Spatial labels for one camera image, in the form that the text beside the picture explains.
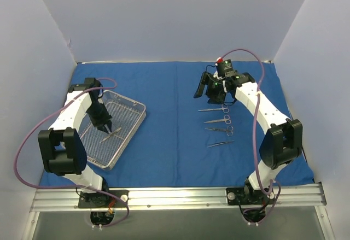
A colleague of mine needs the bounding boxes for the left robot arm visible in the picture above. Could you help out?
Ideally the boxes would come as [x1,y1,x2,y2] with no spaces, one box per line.
[38,78,112,207]

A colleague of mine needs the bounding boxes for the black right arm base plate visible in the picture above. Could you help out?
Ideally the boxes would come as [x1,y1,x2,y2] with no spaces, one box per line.
[225,187,274,206]

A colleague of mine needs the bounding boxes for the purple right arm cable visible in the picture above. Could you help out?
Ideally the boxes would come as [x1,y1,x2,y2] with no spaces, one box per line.
[218,49,282,223]

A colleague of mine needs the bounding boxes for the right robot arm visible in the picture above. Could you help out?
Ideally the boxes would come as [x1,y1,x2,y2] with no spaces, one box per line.
[194,58,303,203]

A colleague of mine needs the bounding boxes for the steel wire mesh tray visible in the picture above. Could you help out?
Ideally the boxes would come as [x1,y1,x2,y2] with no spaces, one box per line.
[78,91,146,170]

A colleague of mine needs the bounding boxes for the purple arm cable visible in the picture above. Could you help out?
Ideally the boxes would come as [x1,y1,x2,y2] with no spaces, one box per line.
[14,77,130,227]
[218,49,282,223]

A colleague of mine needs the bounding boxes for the steel instrument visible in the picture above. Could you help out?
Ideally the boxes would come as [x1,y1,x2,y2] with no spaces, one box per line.
[205,126,234,136]

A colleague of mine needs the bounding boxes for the aluminium back rail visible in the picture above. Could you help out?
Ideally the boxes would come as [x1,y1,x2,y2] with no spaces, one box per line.
[77,59,271,65]

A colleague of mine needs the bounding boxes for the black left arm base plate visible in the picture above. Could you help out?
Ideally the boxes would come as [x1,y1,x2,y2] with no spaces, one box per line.
[78,189,129,209]

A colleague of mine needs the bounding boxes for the steel surgical scissors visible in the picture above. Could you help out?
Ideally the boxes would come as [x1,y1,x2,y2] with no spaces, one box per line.
[199,105,230,114]

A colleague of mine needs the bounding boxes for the blue surgical wrap cloth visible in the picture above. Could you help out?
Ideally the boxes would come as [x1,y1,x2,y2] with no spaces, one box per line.
[39,61,316,189]

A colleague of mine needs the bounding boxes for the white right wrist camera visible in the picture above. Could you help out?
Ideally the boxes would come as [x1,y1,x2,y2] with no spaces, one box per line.
[214,57,225,79]

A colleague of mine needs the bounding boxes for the steel forceps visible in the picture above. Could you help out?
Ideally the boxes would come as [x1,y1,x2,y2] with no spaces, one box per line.
[207,141,234,148]

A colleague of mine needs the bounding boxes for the aluminium front frame rail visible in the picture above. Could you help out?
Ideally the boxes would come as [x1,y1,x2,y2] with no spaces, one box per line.
[30,184,326,212]

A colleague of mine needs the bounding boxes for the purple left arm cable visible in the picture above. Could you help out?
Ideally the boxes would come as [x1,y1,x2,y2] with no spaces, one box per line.
[14,77,130,227]

